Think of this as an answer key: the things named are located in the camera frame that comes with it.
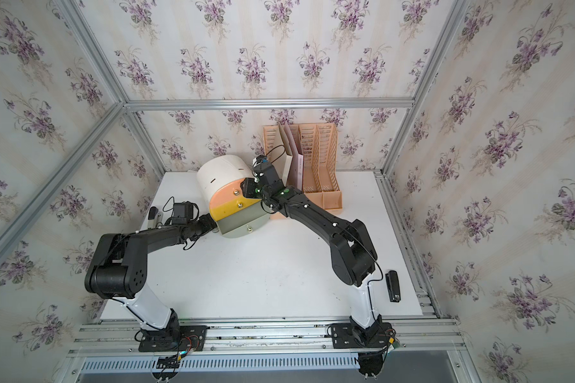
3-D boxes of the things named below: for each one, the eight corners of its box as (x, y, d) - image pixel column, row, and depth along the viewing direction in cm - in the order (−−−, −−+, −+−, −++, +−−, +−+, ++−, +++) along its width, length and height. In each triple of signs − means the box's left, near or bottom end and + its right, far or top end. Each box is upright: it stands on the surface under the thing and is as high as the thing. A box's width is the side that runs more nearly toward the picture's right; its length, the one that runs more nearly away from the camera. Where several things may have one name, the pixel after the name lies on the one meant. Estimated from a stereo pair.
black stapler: (386, 301, 82) (390, 297, 79) (383, 273, 89) (386, 269, 86) (398, 302, 82) (402, 299, 79) (393, 274, 88) (397, 270, 85)
